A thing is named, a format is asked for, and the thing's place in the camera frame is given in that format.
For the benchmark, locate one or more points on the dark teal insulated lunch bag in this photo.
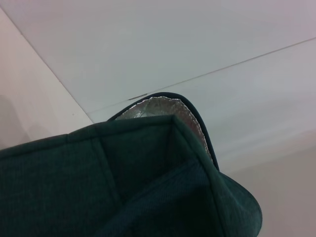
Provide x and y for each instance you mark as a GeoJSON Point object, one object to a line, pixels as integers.
{"type": "Point", "coordinates": [98, 185]}

